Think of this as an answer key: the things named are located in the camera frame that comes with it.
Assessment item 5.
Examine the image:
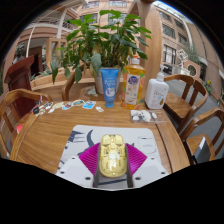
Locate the yellow flowering potted plant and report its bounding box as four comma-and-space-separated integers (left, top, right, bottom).
204, 79, 214, 94

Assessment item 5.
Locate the blue square sticker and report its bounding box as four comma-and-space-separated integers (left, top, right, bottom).
82, 100, 97, 110

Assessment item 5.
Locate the white cat-print mouse pad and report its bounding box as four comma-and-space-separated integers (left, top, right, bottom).
57, 124, 161, 174

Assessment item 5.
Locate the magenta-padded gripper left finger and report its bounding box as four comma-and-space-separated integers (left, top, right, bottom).
54, 142, 101, 188

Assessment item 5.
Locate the dark red wooden podium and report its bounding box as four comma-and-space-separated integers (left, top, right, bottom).
3, 54, 36, 116

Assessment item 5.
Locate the yellow dish soap bottle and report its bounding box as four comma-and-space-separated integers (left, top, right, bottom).
120, 54, 147, 110

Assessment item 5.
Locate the wooden planter box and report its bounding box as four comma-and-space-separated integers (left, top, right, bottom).
29, 68, 96, 101

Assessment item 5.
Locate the spiky green aloe plant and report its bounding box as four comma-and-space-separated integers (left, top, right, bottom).
38, 58, 63, 78

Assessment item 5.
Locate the white metal sculpture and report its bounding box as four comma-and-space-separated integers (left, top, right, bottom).
178, 49, 190, 65

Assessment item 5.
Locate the clear plastic box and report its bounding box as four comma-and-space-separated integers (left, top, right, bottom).
129, 109, 168, 124

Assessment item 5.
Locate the oval printed sticker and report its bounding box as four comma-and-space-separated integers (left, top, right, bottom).
71, 99, 85, 108

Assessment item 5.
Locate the white pump bottle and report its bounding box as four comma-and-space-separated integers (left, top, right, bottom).
144, 65, 170, 110

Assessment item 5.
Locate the large green potted plant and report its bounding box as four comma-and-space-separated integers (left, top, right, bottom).
51, 9, 153, 95

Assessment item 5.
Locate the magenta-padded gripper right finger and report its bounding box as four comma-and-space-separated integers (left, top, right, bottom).
125, 142, 169, 189

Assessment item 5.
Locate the yellow computer mouse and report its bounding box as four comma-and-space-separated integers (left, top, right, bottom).
98, 133, 128, 179

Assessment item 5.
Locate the blue squeeze tube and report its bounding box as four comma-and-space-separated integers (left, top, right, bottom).
100, 67, 120, 108

